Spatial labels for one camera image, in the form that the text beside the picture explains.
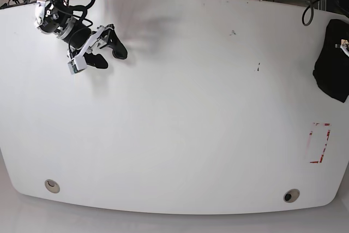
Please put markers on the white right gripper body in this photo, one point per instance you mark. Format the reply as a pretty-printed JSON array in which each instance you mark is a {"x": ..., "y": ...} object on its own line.
[{"x": 82, "y": 37}]

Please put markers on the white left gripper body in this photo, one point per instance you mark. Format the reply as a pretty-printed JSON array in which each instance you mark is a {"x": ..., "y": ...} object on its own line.
[{"x": 344, "y": 46}]

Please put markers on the black T-shirt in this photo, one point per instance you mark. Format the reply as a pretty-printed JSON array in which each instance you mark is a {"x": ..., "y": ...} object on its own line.
[{"x": 331, "y": 68}]

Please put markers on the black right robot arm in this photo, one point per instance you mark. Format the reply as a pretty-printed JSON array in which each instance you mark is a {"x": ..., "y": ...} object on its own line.
[{"x": 69, "y": 24}]

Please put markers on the red tape rectangle marking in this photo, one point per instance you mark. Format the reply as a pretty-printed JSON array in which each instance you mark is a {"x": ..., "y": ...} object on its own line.
[{"x": 317, "y": 142}]

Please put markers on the left table grommet hole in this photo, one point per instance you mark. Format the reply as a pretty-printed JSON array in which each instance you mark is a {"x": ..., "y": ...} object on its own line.
[{"x": 52, "y": 186}]

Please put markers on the table grommet hole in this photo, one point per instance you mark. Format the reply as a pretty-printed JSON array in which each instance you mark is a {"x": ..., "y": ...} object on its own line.
[
  {"x": 291, "y": 196},
  {"x": 52, "y": 186}
]

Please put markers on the right table grommet hole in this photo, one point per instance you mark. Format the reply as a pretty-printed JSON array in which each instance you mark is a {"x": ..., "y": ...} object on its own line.
[{"x": 291, "y": 196}]

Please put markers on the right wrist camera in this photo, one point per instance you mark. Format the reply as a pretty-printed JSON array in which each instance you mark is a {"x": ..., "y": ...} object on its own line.
[{"x": 77, "y": 64}]

